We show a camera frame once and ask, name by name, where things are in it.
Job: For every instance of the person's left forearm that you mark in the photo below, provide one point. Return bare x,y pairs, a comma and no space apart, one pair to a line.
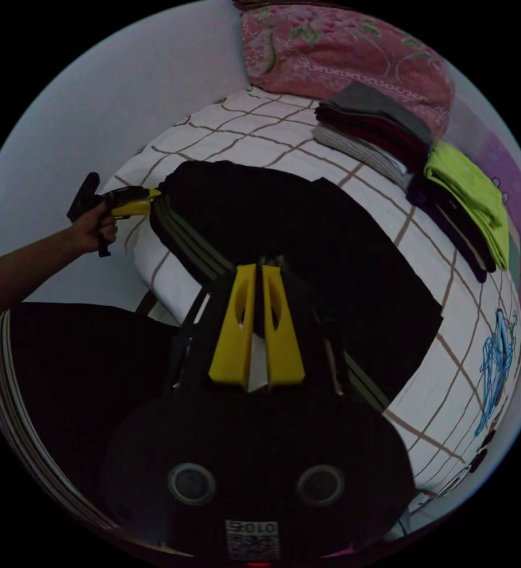
25,266

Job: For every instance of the pink floral blanket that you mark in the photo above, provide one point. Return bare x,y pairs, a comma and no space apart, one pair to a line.
345,49

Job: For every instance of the blue clothes hangers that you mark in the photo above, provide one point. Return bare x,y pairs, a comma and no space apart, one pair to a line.
498,355

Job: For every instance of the pile of clothes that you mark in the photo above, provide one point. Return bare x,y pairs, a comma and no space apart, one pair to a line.
460,186

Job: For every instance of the black pants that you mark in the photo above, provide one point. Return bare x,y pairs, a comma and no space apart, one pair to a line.
314,239

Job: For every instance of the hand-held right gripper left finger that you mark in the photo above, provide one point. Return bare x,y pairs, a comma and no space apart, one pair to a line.
235,337

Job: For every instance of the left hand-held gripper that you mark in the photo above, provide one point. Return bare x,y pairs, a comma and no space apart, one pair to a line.
111,197

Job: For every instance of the person's left hand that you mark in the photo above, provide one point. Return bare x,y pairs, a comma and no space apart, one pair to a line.
92,230

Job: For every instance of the bed with checked sheet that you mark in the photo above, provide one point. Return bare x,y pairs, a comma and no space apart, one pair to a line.
265,137

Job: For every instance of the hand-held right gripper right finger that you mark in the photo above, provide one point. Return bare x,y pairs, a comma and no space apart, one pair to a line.
283,341

